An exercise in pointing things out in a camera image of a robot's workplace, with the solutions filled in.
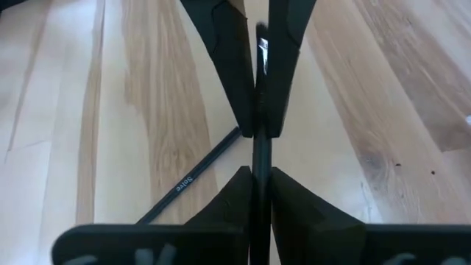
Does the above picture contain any thin black Solve print brush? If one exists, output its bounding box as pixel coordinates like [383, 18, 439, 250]
[135, 126, 243, 225]

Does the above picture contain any black makeup brush silver ferrule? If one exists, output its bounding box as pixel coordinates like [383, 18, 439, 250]
[249, 21, 274, 265]

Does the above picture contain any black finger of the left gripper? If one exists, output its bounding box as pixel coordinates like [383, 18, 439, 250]
[179, 0, 255, 139]
[264, 0, 318, 139]

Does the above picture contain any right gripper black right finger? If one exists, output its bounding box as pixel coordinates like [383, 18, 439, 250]
[270, 166, 471, 265]

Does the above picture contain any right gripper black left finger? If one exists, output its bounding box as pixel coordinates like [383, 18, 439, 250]
[50, 165, 254, 265]

